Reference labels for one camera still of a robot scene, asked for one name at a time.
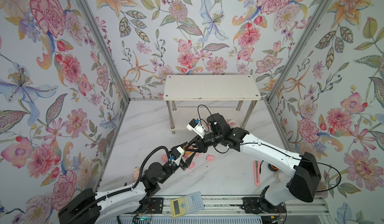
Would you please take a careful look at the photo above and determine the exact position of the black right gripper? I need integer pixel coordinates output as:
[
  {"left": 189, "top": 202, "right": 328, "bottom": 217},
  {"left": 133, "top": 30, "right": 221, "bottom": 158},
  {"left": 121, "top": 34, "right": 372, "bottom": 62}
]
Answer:
[{"left": 184, "top": 134, "right": 223, "bottom": 155}]

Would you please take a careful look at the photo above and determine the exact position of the pink white round figurine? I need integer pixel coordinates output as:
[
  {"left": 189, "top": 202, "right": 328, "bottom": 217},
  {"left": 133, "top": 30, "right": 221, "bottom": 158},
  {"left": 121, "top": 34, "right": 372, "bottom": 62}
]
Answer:
[{"left": 228, "top": 120, "right": 236, "bottom": 128}]

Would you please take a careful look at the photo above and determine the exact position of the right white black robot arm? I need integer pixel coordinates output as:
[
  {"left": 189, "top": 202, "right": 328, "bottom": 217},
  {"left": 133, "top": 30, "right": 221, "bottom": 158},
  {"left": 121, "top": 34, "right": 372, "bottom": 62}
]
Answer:
[{"left": 184, "top": 113, "right": 321, "bottom": 214}]

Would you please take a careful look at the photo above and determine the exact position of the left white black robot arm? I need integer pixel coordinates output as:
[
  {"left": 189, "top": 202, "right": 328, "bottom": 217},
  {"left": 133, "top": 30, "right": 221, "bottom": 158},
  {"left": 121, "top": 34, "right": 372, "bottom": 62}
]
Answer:
[{"left": 59, "top": 146, "right": 195, "bottom": 224}]

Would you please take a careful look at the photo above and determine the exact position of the white two-tier shelf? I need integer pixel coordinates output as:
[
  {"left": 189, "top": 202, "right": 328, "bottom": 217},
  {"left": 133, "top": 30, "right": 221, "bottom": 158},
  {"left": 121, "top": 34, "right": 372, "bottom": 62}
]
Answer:
[{"left": 164, "top": 75, "right": 262, "bottom": 134}]

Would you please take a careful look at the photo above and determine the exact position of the yellow blue calculator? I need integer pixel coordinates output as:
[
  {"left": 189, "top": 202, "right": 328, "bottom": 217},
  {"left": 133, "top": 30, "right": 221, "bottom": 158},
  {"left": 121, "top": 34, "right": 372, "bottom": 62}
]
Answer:
[{"left": 170, "top": 192, "right": 205, "bottom": 218}]

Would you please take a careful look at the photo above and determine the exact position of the pink ceramic jar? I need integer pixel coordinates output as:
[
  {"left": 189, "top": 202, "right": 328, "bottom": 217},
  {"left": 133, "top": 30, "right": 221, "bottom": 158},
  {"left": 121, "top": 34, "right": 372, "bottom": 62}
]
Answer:
[{"left": 132, "top": 168, "right": 140, "bottom": 182}]

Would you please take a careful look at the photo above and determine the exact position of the pink utility knife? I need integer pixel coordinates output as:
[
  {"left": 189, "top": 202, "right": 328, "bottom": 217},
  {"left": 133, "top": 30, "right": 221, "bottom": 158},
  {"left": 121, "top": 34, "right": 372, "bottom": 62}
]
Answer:
[{"left": 254, "top": 161, "right": 261, "bottom": 186}]

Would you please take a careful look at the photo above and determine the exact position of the black orange tape measure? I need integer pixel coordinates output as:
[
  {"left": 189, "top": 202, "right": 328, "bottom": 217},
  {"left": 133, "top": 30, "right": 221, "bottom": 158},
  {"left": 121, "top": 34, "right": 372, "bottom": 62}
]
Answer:
[{"left": 268, "top": 164, "right": 279, "bottom": 172}]

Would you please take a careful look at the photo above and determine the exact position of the clear tape roll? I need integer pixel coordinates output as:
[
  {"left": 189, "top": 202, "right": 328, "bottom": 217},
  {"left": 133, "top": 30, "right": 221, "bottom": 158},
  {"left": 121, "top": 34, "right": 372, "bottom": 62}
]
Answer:
[{"left": 275, "top": 170, "right": 290, "bottom": 183}]

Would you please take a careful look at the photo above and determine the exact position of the black corrugated cable conduit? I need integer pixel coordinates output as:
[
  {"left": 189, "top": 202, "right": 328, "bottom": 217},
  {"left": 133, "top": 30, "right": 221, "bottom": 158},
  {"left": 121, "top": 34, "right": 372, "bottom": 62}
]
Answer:
[{"left": 65, "top": 145, "right": 171, "bottom": 224}]

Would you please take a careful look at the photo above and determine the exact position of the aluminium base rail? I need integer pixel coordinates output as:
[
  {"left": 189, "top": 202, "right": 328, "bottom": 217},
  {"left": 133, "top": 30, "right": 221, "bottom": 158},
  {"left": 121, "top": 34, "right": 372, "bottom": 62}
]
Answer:
[{"left": 119, "top": 194, "right": 329, "bottom": 217}]

